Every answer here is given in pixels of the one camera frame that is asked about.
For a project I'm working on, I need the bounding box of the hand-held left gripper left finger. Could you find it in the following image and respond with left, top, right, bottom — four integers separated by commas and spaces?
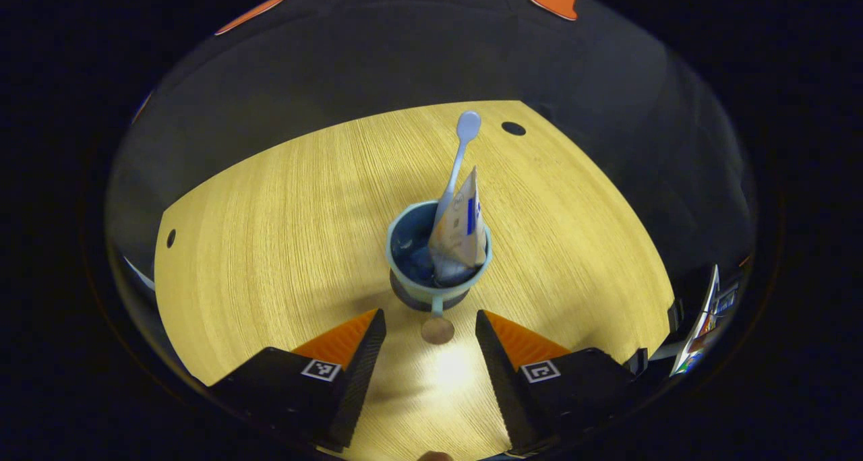
209, 308, 387, 452

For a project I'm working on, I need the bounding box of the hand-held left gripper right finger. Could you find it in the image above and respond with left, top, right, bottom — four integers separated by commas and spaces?
475, 309, 638, 456

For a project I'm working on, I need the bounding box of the light blue cup wooden handle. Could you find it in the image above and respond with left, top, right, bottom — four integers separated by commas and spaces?
386, 200, 493, 345

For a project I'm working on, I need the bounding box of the white toothpaste tube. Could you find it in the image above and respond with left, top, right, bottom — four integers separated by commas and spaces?
428, 166, 487, 286

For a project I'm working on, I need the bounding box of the white and blue toothbrush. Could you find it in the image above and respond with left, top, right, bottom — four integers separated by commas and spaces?
431, 111, 482, 229

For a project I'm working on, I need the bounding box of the black backdrop cloth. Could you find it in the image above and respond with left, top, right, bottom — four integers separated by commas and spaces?
108, 0, 756, 300

